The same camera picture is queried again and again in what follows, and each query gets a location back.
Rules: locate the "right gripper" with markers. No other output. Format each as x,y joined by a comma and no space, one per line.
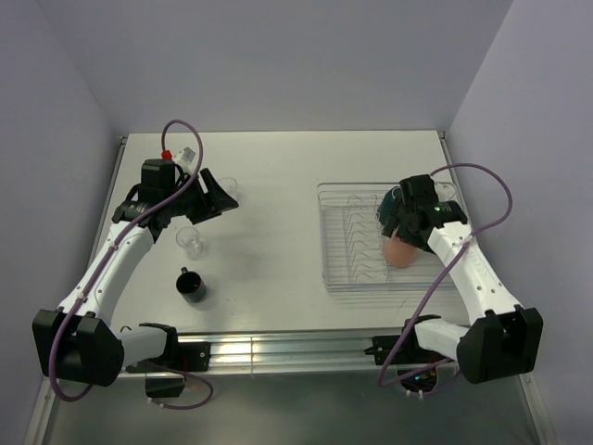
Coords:
402,233

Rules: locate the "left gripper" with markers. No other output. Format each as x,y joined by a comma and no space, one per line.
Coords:
222,201

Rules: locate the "dark green ceramic mug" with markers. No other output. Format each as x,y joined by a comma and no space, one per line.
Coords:
390,203

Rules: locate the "small clear glass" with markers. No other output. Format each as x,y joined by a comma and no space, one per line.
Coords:
189,240

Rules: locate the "orange plastic cup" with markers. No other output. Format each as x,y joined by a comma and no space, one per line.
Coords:
398,254

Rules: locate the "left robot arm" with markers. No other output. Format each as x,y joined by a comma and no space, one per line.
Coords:
74,341

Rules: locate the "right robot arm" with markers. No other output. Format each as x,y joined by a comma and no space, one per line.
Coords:
502,337

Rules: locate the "clear glass near back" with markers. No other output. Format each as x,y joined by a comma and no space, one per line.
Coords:
230,187

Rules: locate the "clear plastic drip tray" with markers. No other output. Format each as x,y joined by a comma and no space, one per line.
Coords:
333,283

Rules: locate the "small black mug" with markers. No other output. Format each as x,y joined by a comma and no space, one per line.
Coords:
191,286

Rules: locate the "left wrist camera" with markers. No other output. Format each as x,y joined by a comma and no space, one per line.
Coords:
183,158

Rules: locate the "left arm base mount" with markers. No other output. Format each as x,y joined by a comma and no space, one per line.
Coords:
186,363

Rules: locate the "aluminium extrusion rail frame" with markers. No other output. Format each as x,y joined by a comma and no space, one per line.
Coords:
303,352

